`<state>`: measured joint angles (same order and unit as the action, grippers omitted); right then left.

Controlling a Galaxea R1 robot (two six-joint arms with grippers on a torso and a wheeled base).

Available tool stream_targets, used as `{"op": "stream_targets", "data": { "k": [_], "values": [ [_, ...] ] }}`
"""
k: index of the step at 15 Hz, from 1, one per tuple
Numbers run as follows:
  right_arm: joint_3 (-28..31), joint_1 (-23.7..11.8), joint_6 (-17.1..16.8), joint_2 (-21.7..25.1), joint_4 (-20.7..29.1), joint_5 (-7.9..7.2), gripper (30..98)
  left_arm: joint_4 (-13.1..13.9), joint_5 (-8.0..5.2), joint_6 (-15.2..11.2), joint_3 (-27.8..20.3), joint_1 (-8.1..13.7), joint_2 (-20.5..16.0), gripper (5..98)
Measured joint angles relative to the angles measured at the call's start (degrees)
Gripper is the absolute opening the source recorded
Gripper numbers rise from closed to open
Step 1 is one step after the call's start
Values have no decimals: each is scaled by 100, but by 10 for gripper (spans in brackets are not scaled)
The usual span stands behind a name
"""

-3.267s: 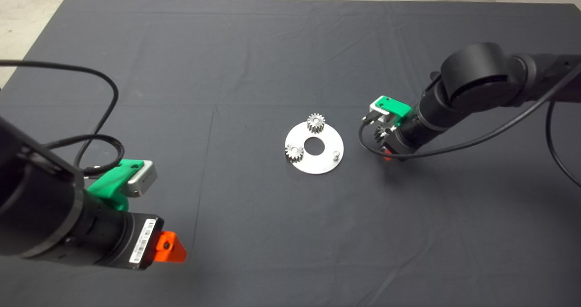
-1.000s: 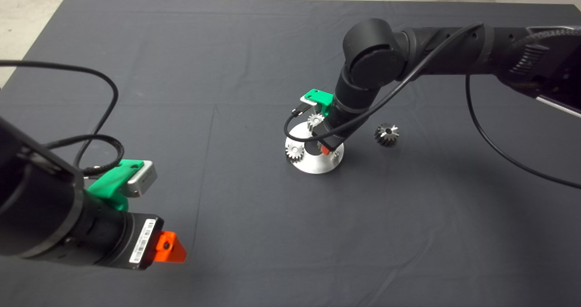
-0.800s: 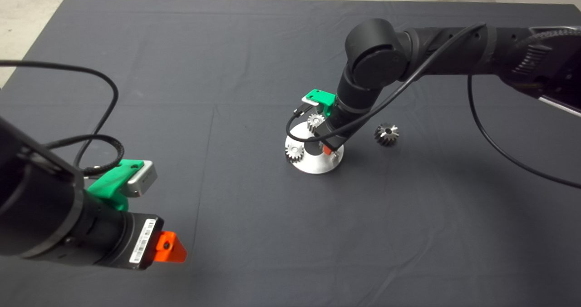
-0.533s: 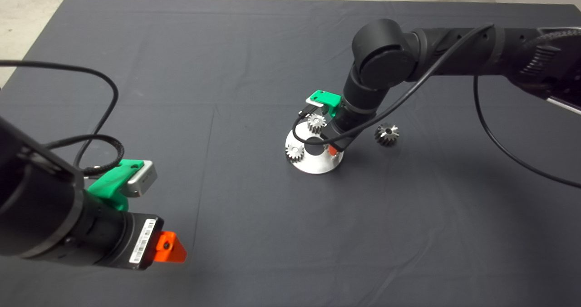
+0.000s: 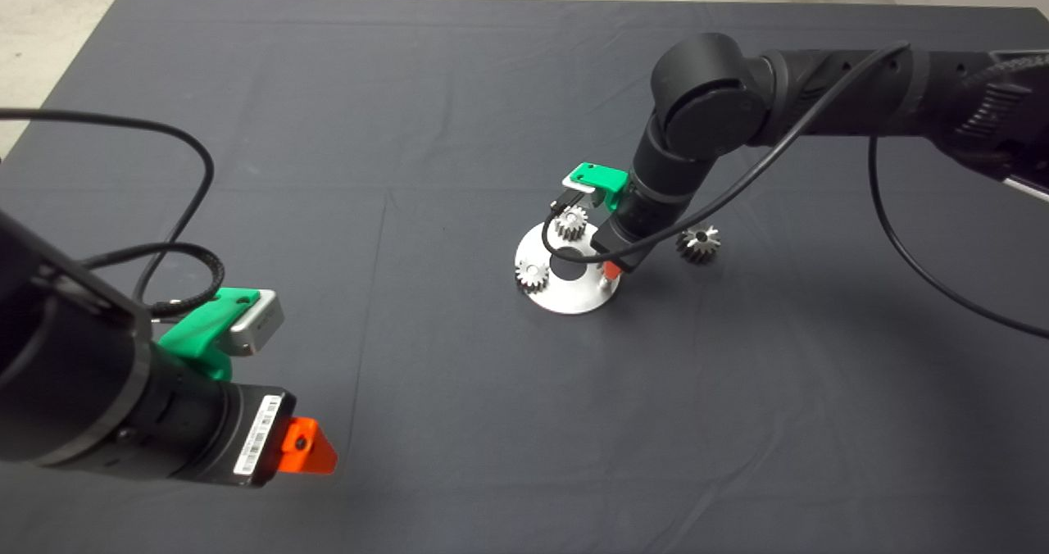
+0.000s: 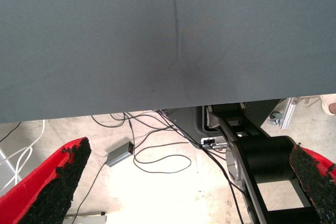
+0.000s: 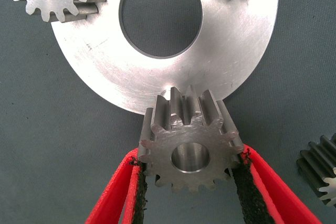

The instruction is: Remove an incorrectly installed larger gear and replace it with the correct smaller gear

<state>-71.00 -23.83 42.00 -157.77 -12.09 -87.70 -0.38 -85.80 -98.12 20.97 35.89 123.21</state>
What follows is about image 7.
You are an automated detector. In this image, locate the large steel gear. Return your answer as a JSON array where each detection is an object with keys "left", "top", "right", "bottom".
[{"left": 296, "top": 133, "right": 336, "bottom": 206}]

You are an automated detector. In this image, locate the dark grey table cloth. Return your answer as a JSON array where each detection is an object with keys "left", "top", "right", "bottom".
[{"left": 0, "top": 0, "right": 336, "bottom": 224}]

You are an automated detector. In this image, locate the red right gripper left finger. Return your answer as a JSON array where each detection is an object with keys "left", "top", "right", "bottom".
[{"left": 85, "top": 147, "right": 150, "bottom": 224}]

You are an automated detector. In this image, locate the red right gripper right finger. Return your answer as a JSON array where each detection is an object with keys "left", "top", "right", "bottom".
[{"left": 230, "top": 144, "right": 323, "bottom": 224}]

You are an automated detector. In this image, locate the round metal plate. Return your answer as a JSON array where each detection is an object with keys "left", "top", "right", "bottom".
[{"left": 49, "top": 0, "right": 279, "bottom": 116}]

